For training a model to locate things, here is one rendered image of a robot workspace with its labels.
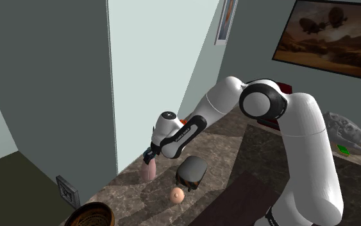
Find narrow white-framed wall picture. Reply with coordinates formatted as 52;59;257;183
214;0;239;46

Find grey rough sculpture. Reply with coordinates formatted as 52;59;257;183
323;111;361;154

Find green flat block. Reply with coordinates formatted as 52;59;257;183
337;144;351;156

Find grey picture frame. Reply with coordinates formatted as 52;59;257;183
55;175;81;210

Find peach round ball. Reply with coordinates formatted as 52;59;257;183
169;187;186;205

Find brown woven bowl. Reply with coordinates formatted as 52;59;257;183
63;202;116;226

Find brown landscape wall picture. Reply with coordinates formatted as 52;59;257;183
271;0;361;80

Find pink bottle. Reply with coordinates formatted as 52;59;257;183
140;157;157;182

